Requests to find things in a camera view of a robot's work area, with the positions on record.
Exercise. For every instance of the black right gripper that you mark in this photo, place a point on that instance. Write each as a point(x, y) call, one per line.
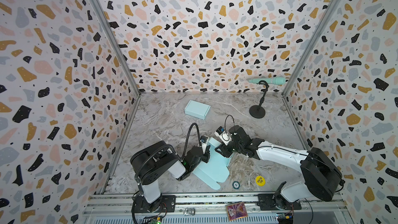
point(225, 148)

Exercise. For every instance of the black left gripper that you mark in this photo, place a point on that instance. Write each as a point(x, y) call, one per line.
point(207, 154)

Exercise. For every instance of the mint box sheets stack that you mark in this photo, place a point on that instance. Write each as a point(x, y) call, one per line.
point(216, 170)

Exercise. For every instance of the mint paper box sheet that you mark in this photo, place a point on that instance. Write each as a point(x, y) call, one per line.
point(197, 109)

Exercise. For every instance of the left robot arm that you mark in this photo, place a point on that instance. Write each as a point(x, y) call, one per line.
point(152, 162)

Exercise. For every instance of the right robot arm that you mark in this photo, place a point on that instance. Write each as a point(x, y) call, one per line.
point(319, 177)

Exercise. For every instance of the dark round tape roll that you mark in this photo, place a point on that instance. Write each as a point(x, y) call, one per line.
point(236, 185)

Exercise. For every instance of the yellow round sticker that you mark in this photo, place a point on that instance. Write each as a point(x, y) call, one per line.
point(260, 181)

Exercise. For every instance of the black round-base stand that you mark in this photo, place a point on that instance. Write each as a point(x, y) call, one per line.
point(257, 111)

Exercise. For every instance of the purple snack packet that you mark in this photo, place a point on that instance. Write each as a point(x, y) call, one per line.
point(236, 211)

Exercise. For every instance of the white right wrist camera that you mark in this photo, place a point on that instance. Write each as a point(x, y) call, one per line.
point(223, 135)

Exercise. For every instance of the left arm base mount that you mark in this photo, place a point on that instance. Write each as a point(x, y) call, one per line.
point(165, 203)

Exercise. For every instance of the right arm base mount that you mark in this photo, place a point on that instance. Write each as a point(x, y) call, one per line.
point(275, 201)

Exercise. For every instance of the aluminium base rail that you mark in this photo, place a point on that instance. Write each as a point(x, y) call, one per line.
point(211, 208)

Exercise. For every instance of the aluminium corner post right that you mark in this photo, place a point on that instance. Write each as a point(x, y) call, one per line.
point(328, 14)

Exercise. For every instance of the aluminium corner post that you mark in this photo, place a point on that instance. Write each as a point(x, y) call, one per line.
point(328, 14)
point(113, 43)

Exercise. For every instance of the aluminium corner post left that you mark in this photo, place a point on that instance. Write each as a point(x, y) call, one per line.
point(113, 43)

